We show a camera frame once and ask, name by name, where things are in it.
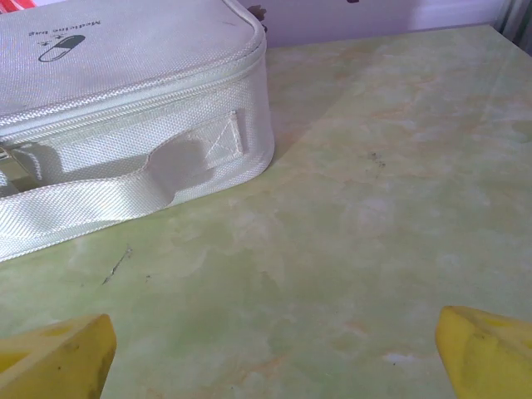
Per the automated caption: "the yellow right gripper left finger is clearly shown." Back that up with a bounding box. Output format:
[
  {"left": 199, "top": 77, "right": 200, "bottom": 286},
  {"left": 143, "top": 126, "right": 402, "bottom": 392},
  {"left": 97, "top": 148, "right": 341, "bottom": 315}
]
[{"left": 0, "top": 313, "right": 118, "bottom": 399}]

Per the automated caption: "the white fabric medicine bag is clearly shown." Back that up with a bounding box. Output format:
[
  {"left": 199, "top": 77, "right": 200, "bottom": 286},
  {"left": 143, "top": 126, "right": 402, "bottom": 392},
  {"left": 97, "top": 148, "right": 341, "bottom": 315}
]
[{"left": 0, "top": 0, "right": 276, "bottom": 264}]

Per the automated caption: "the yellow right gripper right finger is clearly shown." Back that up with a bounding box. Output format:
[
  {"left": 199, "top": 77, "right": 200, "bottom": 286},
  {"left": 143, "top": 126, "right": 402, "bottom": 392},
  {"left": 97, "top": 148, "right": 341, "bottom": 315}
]
[{"left": 435, "top": 305, "right": 532, "bottom": 399}]

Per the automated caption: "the aluminium corner post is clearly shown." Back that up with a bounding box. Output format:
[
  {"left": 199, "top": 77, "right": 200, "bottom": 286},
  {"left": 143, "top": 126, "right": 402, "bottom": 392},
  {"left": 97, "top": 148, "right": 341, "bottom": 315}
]
[{"left": 496, "top": 0, "right": 532, "bottom": 47}]

